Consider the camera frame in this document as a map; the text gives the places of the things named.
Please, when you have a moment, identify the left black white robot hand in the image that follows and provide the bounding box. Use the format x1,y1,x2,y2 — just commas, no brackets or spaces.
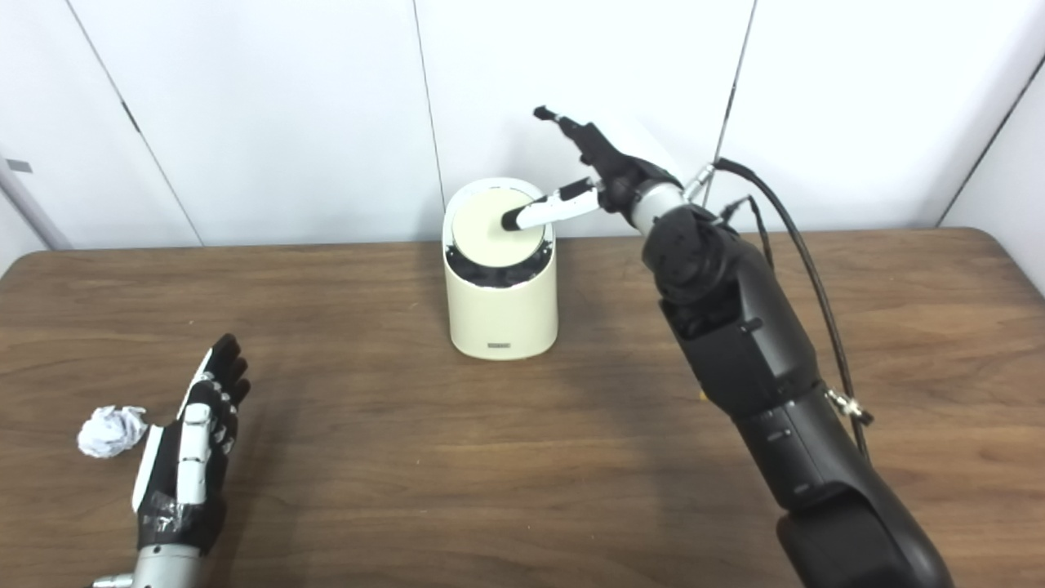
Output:
132,333,251,556

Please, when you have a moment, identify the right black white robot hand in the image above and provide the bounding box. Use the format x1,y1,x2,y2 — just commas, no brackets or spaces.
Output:
500,105,687,234

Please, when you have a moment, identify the white paper ball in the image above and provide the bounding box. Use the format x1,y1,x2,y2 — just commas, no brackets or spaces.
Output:
78,406,149,459

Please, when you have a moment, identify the cream round bin lid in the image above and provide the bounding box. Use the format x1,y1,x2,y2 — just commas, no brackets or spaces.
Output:
451,187,545,267

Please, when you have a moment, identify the black bin liner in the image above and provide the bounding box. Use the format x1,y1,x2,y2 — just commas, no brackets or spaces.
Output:
445,237,554,289

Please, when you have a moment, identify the cream-colored round bin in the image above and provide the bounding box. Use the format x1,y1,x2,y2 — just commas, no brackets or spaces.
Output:
442,177,560,360

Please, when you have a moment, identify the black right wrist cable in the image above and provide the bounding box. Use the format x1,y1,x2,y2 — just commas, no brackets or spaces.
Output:
686,158,874,458

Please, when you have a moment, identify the grey wall post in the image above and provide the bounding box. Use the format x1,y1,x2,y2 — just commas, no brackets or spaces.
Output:
0,155,73,251

